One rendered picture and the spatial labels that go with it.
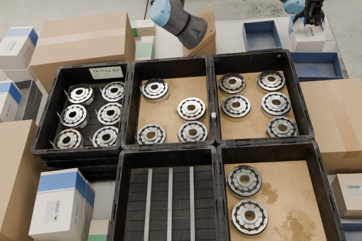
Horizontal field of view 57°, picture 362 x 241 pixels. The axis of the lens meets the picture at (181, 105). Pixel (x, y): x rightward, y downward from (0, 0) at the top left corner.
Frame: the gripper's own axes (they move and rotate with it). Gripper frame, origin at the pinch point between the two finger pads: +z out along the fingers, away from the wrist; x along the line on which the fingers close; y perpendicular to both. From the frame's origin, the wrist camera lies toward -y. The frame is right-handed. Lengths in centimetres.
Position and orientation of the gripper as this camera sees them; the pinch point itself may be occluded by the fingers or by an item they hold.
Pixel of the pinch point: (305, 31)
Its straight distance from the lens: 168.1
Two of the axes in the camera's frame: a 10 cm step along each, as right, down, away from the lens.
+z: 1.0, 6.2, 7.8
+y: -0.5, 7.9, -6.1
